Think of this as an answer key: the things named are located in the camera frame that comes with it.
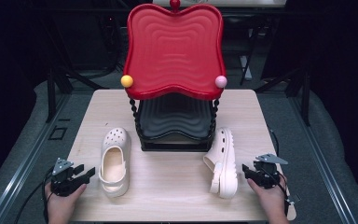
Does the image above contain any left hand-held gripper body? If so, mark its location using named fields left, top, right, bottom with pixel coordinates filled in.
left=49, top=158, right=87, bottom=198

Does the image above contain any cream white clog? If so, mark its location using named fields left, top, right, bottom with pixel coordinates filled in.
left=202, top=126, right=239, bottom=200
left=98, top=126, right=132, bottom=199

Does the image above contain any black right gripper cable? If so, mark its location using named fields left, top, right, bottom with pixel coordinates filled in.
left=260, top=167, right=291, bottom=217

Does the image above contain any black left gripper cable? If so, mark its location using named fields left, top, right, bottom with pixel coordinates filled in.
left=13, top=167, right=55, bottom=224

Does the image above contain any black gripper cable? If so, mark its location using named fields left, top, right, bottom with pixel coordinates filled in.
left=260, top=167, right=291, bottom=217
left=13, top=167, right=55, bottom=224

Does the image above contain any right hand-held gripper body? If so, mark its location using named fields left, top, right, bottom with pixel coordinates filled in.
left=253, top=153, right=289, bottom=189

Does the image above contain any person's left hand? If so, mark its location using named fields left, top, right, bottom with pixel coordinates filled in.
left=44, top=182, right=88, bottom=224

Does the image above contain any aluminium floor rail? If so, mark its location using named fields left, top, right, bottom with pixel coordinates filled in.
left=288, top=92, right=358, bottom=224
left=0, top=92, right=73, bottom=224

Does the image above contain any black metal stand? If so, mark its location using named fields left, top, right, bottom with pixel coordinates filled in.
left=45, top=66, right=106, bottom=124
left=255, top=66, right=311, bottom=127

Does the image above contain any person's right hand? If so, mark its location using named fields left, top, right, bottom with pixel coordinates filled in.
left=246, top=175, right=290, bottom=224

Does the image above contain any red and black shoe rack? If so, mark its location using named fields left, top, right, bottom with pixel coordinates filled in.
left=120, top=0, right=228, bottom=153

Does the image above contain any thin black cable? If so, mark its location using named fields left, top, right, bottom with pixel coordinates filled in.
left=268, top=127, right=280, bottom=157

